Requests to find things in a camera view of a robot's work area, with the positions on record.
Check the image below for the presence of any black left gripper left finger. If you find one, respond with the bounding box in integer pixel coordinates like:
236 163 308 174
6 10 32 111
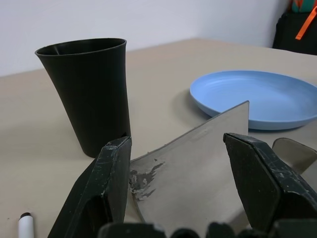
48 135 132 238

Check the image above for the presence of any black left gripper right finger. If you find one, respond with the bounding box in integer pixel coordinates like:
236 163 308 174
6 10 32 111
223 132 317 233

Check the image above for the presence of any grey pad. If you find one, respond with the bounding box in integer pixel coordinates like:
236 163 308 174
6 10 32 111
125 100 317 238

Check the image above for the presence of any white marker with blue cap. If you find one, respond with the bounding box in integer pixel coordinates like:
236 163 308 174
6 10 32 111
17 212 35 238

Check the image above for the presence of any black plastic cup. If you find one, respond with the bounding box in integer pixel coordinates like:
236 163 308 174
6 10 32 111
34 37 132 159

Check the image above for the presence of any blue plate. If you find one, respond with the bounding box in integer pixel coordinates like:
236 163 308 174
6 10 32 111
190 70 317 131

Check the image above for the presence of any black bag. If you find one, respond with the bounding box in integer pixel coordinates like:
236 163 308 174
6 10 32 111
272 10 317 57

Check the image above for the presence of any teal object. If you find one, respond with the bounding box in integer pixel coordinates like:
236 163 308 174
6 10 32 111
288 0 316 13

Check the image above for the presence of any orange strap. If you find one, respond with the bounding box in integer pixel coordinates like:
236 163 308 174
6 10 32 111
295 6 317 41

